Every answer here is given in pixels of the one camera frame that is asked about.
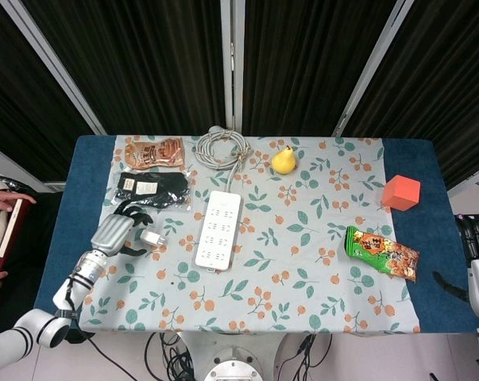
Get orange-brown snack pouch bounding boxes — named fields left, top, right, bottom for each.
left=123, top=136, right=185, bottom=171

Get black floor cable bundle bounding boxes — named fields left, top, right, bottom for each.
left=272, top=333, right=334, bottom=371
left=143, top=332, right=205, bottom=381

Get green snack packet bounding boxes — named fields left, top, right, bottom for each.
left=345, top=225, right=421, bottom=284

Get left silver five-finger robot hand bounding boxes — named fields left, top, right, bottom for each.
left=90, top=203, right=155, bottom=259

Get white metal frame post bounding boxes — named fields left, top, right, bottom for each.
left=219, top=0, right=245, bottom=134
left=446, top=164, right=479, bottom=199
left=0, top=0, right=107, bottom=136
left=0, top=138, right=68, bottom=194
left=333, top=0, right=415, bottom=138

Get yellow pear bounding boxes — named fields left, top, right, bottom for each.
left=271, top=144, right=298, bottom=175

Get grey round metal flange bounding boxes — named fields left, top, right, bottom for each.
left=203, top=347, right=265, bottom=381

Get black socks in clear bag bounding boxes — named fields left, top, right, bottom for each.
left=102, top=169, right=193, bottom=212

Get seated person in beige jacket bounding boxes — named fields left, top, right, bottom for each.
left=0, top=164, right=38, bottom=310

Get black curtain panel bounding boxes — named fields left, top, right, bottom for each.
left=21, top=0, right=228, bottom=137
left=0, top=0, right=94, bottom=184
left=341, top=0, right=479, bottom=192
left=241, top=0, right=400, bottom=138

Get blue fabric table cover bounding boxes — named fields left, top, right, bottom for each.
left=29, top=134, right=479, bottom=335

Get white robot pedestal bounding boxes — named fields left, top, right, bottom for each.
left=175, top=331, right=288, bottom=381

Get black robot hand cable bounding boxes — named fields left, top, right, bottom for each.
left=62, top=273, right=123, bottom=372

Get white eight-outlet power strip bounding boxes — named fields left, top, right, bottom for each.
left=194, top=190, right=243, bottom=275

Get floral leaf and berry tablecloth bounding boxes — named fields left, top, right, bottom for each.
left=78, top=134, right=423, bottom=335

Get orange cube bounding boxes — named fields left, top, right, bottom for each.
left=382, top=174, right=422, bottom=212

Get grey coiled power cord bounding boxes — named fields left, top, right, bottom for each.
left=194, top=125, right=252, bottom=193

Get dark red book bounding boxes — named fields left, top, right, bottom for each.
left=0, top=198, right=33, bottom=276

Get white plug adapter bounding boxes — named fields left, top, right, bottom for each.
left=139, top=229, right=170, bottom=248

